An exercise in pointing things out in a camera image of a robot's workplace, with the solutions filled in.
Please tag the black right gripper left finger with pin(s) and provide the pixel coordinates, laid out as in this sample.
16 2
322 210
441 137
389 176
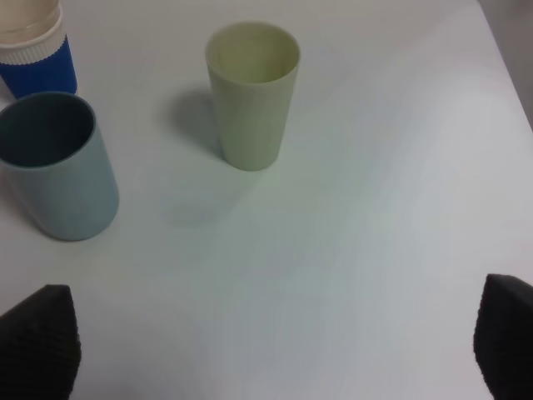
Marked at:
40 346

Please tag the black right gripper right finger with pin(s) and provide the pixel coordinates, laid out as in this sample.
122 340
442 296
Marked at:
502 339

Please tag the teal plastic cup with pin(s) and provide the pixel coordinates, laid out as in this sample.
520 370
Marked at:
56 162

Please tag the blue sleeved glass cup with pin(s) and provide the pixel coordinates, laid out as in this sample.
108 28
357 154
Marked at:
35 52

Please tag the pale green plastic cup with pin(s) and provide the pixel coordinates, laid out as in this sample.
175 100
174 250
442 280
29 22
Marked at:
252 68

